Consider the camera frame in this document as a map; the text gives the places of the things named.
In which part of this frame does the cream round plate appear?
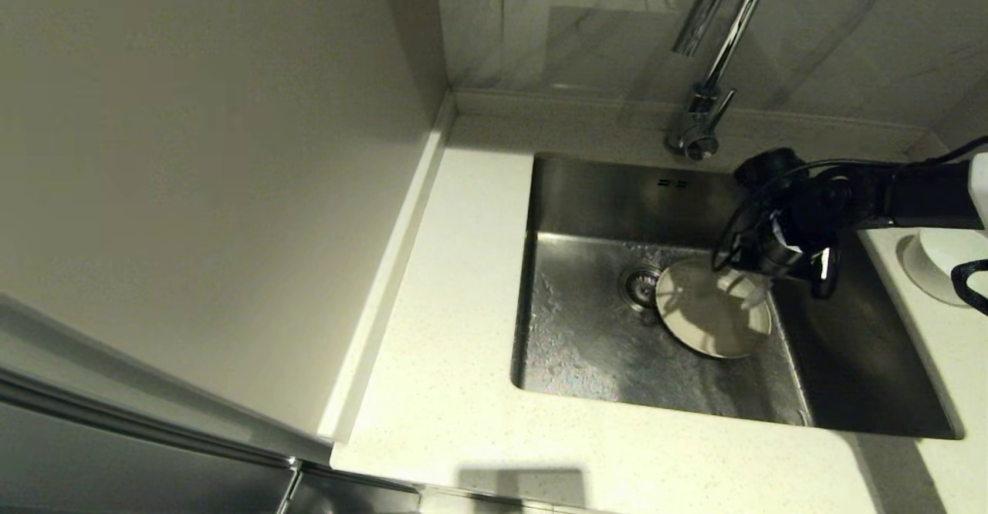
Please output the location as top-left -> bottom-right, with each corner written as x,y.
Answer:
655,258 -> 773,360

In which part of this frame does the white round bowl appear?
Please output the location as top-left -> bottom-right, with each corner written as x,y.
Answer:
903,228 -> 988,308

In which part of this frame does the stainless steel sink basin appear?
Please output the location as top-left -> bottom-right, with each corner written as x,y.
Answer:
509,153 -> 962,441

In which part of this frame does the round metal drain strainer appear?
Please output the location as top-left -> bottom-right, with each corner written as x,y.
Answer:
618,265 -> 665,314

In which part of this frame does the chrome gooseneck faucet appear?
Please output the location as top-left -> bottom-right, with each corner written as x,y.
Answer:
662,0 -> 775,162

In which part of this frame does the grey metal cabinet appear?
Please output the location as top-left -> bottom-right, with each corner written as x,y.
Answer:
0,293 -> 423,514

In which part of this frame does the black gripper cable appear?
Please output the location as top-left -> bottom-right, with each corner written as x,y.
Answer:
710,136 -> 988,316

